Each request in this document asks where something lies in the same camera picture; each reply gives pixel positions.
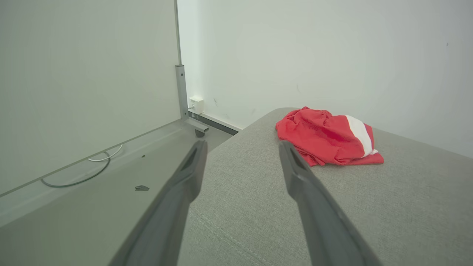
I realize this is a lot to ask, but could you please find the grey floor cable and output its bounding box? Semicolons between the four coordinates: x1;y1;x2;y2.
41;151;111;188

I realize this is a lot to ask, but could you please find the dark wall baseboard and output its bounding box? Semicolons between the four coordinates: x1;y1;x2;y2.
188;110;239;136

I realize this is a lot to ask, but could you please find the white floor cable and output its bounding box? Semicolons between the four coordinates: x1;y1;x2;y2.
88;144;123;162

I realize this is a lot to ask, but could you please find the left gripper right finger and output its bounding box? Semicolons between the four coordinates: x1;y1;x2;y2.
278;140;383;266

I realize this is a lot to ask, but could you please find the white wall socket box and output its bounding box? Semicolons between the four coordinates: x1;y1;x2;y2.
188;96;204;115

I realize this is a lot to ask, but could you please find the grey metal partition post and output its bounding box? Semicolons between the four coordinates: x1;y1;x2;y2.
174;65;210;138

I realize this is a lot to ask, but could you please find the white partition panel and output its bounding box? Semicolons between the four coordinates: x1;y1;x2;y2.
0;0;182;197

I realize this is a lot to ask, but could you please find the red and white garment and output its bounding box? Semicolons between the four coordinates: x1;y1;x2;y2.
275;106;385;167

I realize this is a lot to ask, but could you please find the grey fabric sofa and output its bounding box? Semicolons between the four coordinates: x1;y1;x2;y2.
177;107;473;266

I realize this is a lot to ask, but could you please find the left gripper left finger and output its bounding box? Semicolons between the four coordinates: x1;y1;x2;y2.
109;140;208;266

